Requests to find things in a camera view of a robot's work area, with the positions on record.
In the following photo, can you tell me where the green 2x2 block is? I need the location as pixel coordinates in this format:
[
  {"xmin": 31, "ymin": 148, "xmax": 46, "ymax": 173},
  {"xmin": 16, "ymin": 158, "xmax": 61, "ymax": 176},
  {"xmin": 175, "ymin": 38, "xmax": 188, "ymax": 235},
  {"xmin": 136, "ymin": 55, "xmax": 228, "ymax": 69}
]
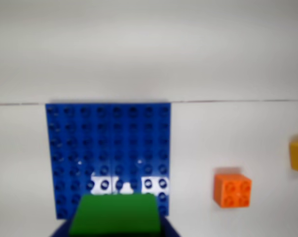
[{"xmin": 69, "ymin": 194, "xmax": 163, "ymax": 235}]

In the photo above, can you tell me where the orange 2x2 block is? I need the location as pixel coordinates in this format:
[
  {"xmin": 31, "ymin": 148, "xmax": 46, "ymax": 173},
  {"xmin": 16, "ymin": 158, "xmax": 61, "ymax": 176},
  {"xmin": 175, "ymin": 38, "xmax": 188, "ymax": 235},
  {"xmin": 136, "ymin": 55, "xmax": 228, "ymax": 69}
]
[{"xmin": 213, "ymin": 172, "xmax": 253, "ymax": 209}]

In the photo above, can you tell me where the blue 8x8 base plate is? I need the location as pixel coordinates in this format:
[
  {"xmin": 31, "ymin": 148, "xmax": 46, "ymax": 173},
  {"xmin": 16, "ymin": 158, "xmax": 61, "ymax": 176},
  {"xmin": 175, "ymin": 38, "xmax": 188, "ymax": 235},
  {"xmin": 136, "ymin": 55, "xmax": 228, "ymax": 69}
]
[{"xmin": 45, "ymin": 102, "xmax": 173, "ymax": 220}]

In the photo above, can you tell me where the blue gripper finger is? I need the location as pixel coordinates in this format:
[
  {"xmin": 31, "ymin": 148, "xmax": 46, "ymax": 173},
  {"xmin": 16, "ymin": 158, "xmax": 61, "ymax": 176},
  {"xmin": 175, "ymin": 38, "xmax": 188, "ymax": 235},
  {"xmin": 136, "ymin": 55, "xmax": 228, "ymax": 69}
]
[
  {"xmin": 49, "ymin": 219, "xmax": 77, "ymax": 237},
  {"xmin": 160, "ymin": 216, "xmax": 182, "ymax": 237}
]

